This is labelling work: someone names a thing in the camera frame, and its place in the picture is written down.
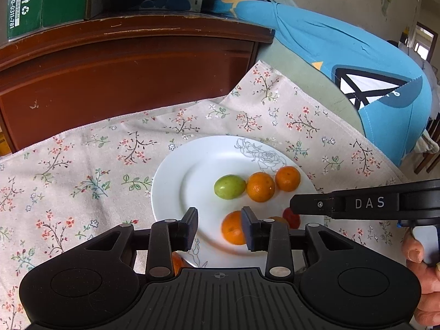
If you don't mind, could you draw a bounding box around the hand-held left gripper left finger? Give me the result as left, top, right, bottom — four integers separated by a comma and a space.
82, 207, 199, 280

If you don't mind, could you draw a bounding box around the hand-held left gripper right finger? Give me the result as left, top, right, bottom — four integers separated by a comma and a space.
241, 206, 358, 280

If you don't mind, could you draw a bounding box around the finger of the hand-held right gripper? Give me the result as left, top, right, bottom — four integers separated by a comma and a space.
290, 192, 344, 219

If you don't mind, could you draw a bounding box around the large orange mandarin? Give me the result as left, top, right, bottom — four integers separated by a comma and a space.
221, 210, 249, 246

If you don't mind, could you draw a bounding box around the red cherry tomato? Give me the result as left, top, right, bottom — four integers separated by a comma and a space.
282, 207, 302, 229

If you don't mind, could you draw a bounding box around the small orange mandarin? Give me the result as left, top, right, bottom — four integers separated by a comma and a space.
247, 172, 276, 203
172, 252, 190, 277
266, 216, 289, 229
275, 166, 301, 192

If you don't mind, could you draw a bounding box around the white plate with rose print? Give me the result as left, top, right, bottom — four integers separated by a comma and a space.
151, 135, 325, 269

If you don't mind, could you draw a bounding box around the green jujube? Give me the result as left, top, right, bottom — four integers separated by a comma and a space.
214, 175, 247, 200

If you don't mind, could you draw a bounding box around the person's right hand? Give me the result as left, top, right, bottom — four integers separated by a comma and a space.
401, 229, 440, 330

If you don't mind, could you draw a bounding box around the wooden chair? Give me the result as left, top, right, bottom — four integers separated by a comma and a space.
413, 110, 440, 176

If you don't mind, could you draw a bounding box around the grey green mattress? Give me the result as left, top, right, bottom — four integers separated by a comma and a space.
257, 34, 365, 136

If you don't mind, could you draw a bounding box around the floral tablecloth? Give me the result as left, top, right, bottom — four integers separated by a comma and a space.
0, 60, 409, 330

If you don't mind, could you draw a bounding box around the dark wooden cabinet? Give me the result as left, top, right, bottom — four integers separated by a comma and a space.
0, 10, 276, 154

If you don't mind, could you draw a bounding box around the window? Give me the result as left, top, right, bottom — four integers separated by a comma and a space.
412, 21, 435, 62

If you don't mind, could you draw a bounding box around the blue cloth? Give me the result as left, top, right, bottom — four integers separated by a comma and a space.
206, 0, 434, 168

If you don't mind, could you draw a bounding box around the green carton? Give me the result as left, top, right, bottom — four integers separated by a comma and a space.
7, 0, 93, 41

